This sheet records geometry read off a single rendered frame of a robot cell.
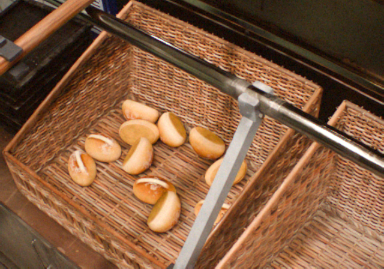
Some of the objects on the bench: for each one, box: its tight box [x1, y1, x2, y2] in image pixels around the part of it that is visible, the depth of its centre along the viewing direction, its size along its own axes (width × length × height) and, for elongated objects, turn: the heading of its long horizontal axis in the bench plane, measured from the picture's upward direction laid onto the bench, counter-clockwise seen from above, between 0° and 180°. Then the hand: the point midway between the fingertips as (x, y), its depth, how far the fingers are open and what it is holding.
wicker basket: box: [2, 0, 323, 269], centre depth 168 cm, size 49×56×28 cm
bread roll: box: [122, 100, 159, 124], centre depth 189 cm, size 6×10×7 cm
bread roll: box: [205, 158, 247, 186], centre depth 173 cm, size 6×10×7 cm
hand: (8, 56), depth 119 cm, fingers closed on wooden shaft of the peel, 3 cm apart
